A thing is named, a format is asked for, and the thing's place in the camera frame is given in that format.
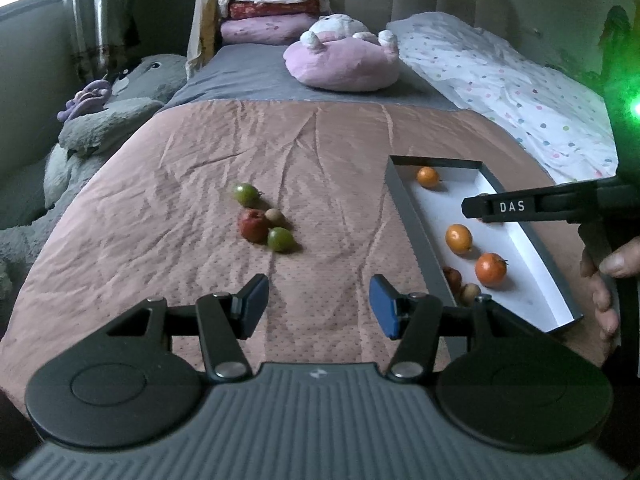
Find dark red apple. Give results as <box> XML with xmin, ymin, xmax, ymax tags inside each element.
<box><xmin>442</xmin><ymin>266</ymin><xmax>463</xmax><ymax>296</ymax></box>

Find tan longan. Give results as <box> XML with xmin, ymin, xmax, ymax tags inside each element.
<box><xmin>459</xmin><ymin>283</ymin><xmax>482</xmax><ymax>307</ymax></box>

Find small orange tomato fruit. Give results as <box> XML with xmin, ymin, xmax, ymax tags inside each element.
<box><xmin>474</xmin><ymin>252</ymin><xmax>508</xmax><ymax>287</ymax></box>

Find green fruit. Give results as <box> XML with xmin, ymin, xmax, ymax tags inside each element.
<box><xmin>267</xmin><ymin>226</ymin><xmax>297</xmax><ymax>254</ymax></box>
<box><xmin>232</xmin><ymin>183</ymin><xmax>262</xmax><ymax>208</ymax></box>

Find small tan longan fruit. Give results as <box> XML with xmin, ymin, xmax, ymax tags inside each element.
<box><xmin>265</xmin><ymin>208</ymin><xmax>285</xmax><ymax>226</ymax></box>

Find small orange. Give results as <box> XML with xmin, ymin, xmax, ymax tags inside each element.
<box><xmin>416</xmin><ymin>166</ymin><xmax>440</xmax><ymax>188</ymax></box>

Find person's right hand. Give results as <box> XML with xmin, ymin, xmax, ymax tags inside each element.
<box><xmin>579</xmin><ymin>237</ymin><xmax>640</xmax><ymax>344</ymax></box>

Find black box with white inside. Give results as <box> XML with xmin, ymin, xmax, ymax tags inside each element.
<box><xmin>385</xmin><ymin>155</ymin><xmax>584</xmax><ymax>336</ymax></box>

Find white polka dot duvet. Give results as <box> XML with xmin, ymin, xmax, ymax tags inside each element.
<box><xmin>386</xmin><ymin>12</ymin><xmax>618</xmax><ymax>183</ymax></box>

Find brown quilted bed cover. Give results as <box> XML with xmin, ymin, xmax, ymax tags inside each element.
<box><xmin>0</xmin><ymin>97</ymin><xmax>614</xmax><ymax>401</ymax></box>

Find grey bed sheet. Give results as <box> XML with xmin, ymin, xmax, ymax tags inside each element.
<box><xmin>165</xmin><ymin>44</ymin><xmax>457</xmax><ymax>110</ymax></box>

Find grey plush toy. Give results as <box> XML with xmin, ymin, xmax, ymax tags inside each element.
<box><xmin>1</xmin><ymin>53</ymin><xmax>186</xmax><ymax>300</ymax></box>

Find purple plush toy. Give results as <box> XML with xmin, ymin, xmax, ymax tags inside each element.
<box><xmin>56</xmin><ymin>79</ymin><xmax>112</xmax><ymax>124</ymax></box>

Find pink plush pillow toy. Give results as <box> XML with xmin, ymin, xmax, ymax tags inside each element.
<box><xmin>283</xmin><ymin>14</ymin><xmax>400</xmax><ymax>93</ymax></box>

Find stacked pink and red pillows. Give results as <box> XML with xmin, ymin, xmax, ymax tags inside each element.
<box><xmin>218</xmin><ymin>0</ymin><xmax>331</xmax><ymax>46</ymax></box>

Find patterned curtain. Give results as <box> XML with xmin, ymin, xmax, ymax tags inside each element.
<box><xmin>62</xmin><ymin>0</ymin><xmax>132</xmax><ymax>82</ymax></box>

